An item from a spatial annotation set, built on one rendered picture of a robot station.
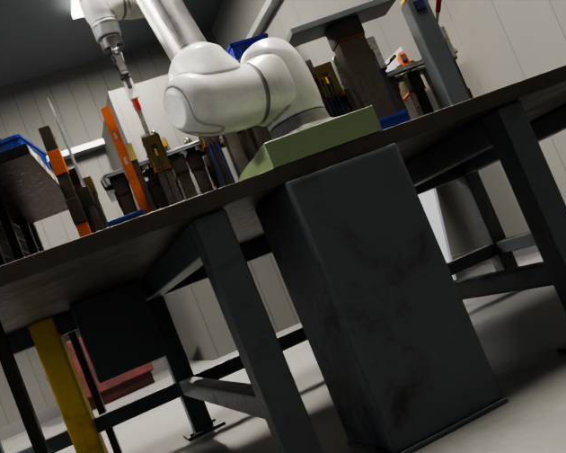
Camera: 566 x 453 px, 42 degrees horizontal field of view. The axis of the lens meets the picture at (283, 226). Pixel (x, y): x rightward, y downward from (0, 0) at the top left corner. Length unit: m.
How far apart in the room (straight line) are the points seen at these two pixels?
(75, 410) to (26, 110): 5.88
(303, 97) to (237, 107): 0.18
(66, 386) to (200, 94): 1.64
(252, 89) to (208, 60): 0.12
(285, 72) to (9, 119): 6.88
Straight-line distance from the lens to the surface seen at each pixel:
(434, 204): 4.77
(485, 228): 3.63
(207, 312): 6.68
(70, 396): 3.02
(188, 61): 1.74
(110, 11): 2.60
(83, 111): 8.55
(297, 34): 2.37
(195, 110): 1.67
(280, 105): 1.78
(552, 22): 4.21
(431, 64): 2.47
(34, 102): 8.59
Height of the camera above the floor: 0.47
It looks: 4 degrees up
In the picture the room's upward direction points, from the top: 22 degrees counter-clockwise
